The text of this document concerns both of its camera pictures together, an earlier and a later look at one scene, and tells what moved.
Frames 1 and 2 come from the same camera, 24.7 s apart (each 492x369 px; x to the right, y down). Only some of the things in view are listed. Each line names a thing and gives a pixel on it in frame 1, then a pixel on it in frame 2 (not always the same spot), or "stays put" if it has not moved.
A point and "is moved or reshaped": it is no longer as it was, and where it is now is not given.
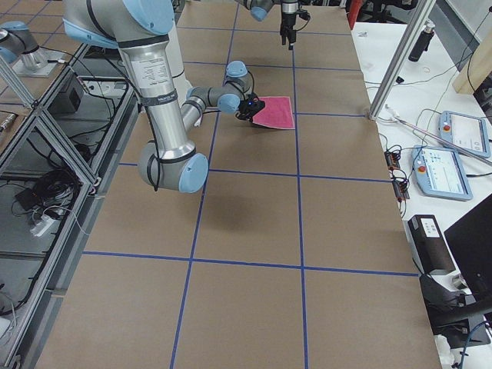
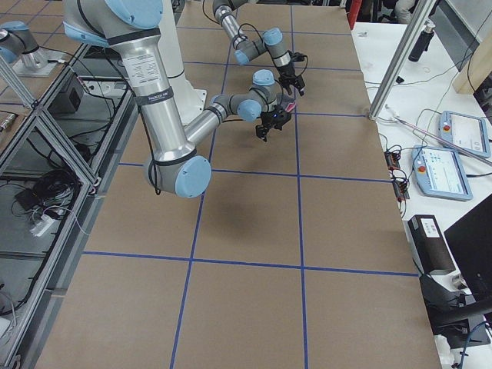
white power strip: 42,227 stays put
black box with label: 428,245 stays put
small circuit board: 392,159 stays put
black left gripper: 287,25 → 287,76
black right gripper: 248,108 → 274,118
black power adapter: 28,199 stays put
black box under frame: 69,97 stays put
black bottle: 423,43 stays put
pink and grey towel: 277,113 is moved or reshaped
